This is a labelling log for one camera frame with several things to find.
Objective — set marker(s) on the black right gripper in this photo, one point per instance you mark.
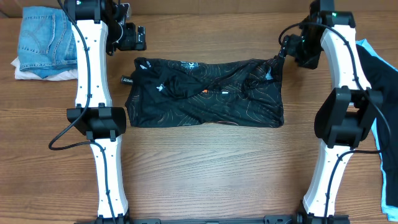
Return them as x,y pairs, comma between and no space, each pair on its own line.
287,49

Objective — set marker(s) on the black printed cycling jersey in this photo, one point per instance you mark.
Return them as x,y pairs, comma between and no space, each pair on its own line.
172,93

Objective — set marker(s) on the black and light-blue garment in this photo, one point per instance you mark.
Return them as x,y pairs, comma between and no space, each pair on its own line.
383,77

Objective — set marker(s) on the folded blue jeans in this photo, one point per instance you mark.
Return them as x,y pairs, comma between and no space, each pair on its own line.
46,40

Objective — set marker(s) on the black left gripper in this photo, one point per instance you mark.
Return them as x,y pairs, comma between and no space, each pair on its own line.
130,42

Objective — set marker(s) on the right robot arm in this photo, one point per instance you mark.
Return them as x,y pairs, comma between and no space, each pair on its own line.
346,116

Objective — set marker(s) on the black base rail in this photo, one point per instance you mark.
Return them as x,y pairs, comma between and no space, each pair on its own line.
211,221

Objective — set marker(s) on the folded white cloth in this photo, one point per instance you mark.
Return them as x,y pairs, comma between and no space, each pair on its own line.
40,74

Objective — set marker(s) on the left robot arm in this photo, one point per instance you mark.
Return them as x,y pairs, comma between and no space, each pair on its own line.
100,28

